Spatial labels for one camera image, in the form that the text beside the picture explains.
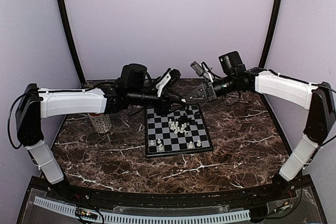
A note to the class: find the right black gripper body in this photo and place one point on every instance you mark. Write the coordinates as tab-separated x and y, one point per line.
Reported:
213	96

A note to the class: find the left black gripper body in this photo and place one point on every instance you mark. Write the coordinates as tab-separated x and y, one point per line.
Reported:
161	108

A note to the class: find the black grey chessboard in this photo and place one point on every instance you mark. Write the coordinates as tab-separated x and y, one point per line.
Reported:
175	131

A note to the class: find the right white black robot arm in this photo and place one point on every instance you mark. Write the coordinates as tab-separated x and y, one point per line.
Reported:
316	98

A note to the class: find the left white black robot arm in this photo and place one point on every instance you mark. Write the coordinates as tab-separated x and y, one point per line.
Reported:
133	87

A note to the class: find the white patterned mug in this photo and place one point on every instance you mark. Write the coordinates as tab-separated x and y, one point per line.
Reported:
100	122

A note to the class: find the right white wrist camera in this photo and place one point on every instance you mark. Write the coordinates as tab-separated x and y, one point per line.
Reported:
202	71

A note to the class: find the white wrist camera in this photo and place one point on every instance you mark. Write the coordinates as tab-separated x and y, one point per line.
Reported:
202	71
168	79

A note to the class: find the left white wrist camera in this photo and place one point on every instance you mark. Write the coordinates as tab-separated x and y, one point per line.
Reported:
168	79

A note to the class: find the right black frame post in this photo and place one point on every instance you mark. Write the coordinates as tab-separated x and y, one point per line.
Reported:
270	33

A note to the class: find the black frame post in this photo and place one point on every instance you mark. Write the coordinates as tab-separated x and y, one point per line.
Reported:
270	33
70	40

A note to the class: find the black front rail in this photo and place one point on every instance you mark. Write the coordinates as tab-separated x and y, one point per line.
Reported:
249	197

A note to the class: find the white slotted cable duct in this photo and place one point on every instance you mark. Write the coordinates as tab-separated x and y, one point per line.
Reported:
137	215

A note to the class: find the left black frame post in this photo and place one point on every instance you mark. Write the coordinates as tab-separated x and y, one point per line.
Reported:
70	40

